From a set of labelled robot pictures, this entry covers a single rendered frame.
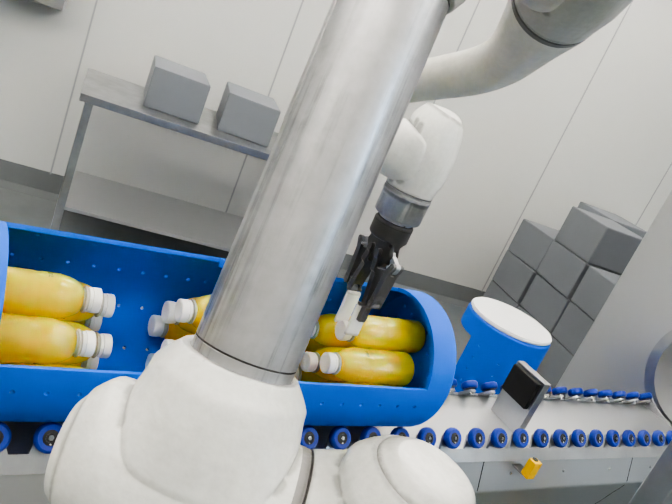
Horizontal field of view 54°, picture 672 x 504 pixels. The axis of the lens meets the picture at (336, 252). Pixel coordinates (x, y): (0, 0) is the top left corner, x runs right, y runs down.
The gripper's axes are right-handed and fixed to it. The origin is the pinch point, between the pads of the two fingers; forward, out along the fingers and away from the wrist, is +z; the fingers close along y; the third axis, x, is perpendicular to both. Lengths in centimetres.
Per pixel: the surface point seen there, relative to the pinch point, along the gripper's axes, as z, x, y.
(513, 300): 77, -298, 202
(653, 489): 17, -74, -32
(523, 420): 21, -60, -4
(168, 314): 7.1, 33.5, 4.0
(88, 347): 7.9, 48.1, -6.8
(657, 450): 25, -116, -11
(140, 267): 3.3, 37.7, 12.6
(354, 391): 8.0, 3.4, -13.7
